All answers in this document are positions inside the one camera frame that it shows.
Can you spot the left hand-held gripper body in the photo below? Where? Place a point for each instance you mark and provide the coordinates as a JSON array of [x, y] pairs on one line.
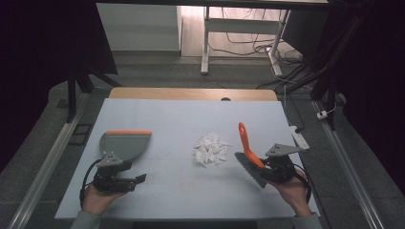
[[110, 173]]

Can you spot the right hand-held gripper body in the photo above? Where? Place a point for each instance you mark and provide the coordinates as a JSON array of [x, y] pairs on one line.
[[280, 165]]

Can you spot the grey dustpan with orange edge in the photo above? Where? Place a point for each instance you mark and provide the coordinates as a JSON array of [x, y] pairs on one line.
[[125, 144]]

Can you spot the pile of white paper scraps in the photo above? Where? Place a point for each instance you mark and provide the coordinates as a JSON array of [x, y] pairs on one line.
[[210, 149]]

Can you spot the person's left hand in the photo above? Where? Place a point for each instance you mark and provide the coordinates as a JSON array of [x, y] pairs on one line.
[[98, 198]]

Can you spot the person's right hand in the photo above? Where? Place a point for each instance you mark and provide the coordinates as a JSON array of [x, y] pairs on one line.
[[291, 194]]

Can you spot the white power strip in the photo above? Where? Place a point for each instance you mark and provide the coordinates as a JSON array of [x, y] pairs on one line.
[[299, 137]]

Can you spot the white foam board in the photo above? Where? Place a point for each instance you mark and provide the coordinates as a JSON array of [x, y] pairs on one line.
[[191, 191]]

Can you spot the small white plug adapter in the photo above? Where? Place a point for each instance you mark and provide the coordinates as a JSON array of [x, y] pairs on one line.
[[322, 114]]

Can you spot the black tripod stand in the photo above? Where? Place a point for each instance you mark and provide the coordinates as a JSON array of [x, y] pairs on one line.
[[82, 79], [328, 82]]

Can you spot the white cabinet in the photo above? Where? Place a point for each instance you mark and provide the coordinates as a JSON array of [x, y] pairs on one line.
[[140, 28]]

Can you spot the aluminium rail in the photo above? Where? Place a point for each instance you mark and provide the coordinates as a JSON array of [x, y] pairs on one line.
[[44, 168], [347, 165]]

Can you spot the white desk frame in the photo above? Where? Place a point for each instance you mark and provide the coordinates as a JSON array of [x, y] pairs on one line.
[[242, 26]]

